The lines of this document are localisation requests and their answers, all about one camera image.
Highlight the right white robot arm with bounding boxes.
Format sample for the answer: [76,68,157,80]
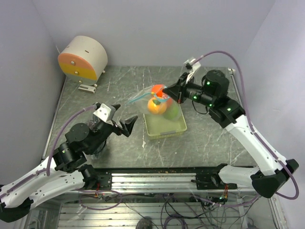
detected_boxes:
[163,70,299,198]

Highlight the yellow-green perforated plastic basket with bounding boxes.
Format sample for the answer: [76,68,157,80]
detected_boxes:
[143,105,187,140]

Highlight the orange fruit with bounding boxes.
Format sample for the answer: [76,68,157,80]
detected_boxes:
[151,84,168,99]

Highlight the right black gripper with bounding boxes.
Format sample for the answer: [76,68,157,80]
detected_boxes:
[162,73,214,107]

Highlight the yellow-orange peach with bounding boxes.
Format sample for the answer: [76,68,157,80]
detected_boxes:
[147,98,167,115]

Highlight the aluminium rail frame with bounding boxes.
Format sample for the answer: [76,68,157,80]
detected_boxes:
[23,167,289,229]

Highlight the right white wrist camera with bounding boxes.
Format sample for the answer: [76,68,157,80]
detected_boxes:
[183,57,201,84]

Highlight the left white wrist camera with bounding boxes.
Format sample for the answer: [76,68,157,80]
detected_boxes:
[93,104,112,125]

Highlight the white corner clip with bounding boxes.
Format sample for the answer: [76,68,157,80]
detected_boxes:
[228,68,235,74]

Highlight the small silver metal bracket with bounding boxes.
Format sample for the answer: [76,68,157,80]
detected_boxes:
[78,84,96,94]

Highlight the purple cable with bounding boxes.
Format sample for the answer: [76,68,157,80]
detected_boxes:
[0,103,101,198]
[190,50,300,200]

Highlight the small red-orange fruit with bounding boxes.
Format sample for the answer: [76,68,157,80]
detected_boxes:
[165,97,173,108]

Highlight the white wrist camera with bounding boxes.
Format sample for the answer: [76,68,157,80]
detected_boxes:
[93,104,112,125]
[183,57,201,84]

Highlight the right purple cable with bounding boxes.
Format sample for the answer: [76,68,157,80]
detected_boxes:
[190,50,300,200]

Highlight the cylindrical drawer box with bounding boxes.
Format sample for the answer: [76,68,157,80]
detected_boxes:
[58,35,108,86]

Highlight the loose wires under table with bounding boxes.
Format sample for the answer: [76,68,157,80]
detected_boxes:
[78,186,263,229]

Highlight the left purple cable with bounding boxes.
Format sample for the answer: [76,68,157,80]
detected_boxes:
[0,103,101,198]

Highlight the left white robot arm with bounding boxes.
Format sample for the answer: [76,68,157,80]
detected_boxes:
[0,103,138,223]

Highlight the blue-zipper clear bag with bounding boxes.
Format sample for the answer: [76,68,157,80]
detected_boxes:
[127,84,182,121]

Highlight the green apple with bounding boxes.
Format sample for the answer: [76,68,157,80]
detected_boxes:
[163,104,181,121]

